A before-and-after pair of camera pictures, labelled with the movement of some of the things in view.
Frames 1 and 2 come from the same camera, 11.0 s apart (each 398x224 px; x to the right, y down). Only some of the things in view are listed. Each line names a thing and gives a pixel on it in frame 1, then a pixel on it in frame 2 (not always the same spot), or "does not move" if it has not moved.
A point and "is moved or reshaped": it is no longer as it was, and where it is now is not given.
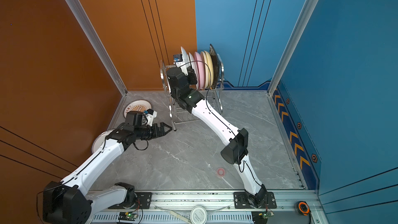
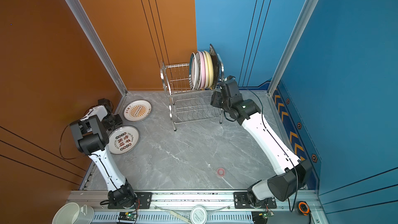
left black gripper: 161,129 to 119,123
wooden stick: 183,219 does not move
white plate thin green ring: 193,65 to 198,70
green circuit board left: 126,215 does not move
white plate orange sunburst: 137,105 does not move
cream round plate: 206,69 does not move
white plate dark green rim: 185,59 is moved or reshaped
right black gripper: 193,76 to 215,97
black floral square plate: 215,65 does not move
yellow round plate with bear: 211,68 does not move
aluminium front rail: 293,207 does not move
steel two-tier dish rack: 178,115 does not move
